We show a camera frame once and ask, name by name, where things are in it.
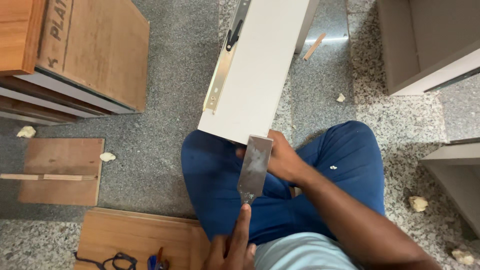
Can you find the person's left hand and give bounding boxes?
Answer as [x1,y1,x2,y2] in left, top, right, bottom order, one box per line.
[204,204,258,270]

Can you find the steel putty knife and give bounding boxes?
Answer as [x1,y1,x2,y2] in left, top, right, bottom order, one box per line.
[237,135,274,206]

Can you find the grey cabinet panel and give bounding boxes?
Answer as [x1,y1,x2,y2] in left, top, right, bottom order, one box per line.
[420,137,480,238]

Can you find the black cable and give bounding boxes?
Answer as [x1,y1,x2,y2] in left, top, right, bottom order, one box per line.
[74,251,138,270]

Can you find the wood laminate board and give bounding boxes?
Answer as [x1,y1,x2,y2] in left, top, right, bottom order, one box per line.
[73,207,211,270]

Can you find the person's right hand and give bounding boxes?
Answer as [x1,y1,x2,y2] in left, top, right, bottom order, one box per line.
[235,129,309,185]

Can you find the long wooden strip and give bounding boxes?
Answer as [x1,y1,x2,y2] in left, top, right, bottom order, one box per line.
[0,173,99,182]

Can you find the brown plywood board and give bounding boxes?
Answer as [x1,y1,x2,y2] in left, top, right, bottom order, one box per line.
[19,138,106,207]

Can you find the grey cabinet carcass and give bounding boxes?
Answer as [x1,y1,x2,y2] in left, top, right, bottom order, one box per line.
[377,0,480,97]

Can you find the person's blue trousers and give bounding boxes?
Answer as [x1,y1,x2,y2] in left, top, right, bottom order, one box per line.
[181,120,386,246]

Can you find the short wooden strip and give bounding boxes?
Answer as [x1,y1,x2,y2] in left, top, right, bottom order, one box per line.
[302,33,327,61]

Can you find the person's light blue shirt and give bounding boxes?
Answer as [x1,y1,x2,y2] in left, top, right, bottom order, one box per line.
[253,232,362,270]

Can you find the stack of wooden drawers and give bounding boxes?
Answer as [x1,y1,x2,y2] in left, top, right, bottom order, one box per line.
[0,0,151,127]

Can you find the white drawer box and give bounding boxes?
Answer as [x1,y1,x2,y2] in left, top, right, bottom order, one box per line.
[197,0,320,145]

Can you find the blue and red tool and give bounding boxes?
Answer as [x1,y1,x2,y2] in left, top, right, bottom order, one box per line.
[147,247,170,270]

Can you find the metal drawer slide rail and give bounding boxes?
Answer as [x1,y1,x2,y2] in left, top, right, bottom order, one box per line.
[203,0,252,115]

